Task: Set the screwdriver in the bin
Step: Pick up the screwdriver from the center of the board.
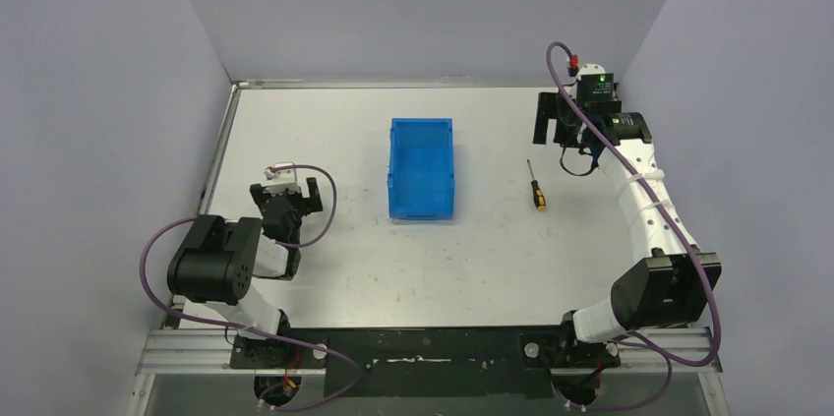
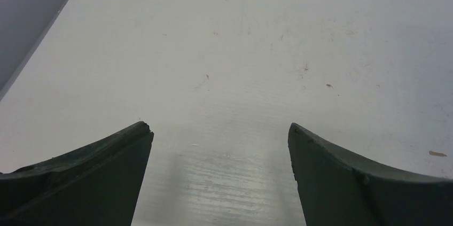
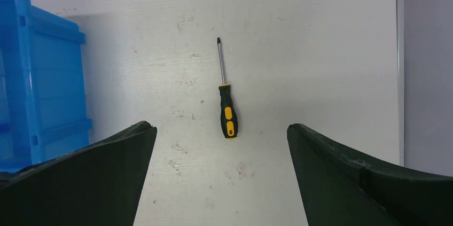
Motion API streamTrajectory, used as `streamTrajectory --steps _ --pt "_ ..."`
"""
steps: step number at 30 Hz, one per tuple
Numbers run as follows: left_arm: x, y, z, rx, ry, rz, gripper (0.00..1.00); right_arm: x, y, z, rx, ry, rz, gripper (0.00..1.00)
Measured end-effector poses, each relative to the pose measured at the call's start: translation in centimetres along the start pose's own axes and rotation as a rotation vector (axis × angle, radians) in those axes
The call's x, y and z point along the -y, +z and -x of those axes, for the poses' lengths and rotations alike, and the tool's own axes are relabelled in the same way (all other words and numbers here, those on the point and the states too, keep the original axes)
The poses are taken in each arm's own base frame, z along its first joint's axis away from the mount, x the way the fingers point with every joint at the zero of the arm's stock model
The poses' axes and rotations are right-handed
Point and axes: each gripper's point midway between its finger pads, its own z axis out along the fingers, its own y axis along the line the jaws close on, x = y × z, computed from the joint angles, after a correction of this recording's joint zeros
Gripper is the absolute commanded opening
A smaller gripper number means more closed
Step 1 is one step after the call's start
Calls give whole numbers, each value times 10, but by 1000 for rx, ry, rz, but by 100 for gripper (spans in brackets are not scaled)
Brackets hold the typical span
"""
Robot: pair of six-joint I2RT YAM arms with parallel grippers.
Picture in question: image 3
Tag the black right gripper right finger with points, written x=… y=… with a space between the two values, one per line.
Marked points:
x=340 y=185

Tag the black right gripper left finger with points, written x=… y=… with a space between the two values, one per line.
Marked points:
x=99 y=184

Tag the black yellow screwdriver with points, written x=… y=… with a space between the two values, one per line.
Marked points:
x=228 y=117

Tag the blue plastic bin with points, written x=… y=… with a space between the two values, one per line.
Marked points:
x=43 y=110

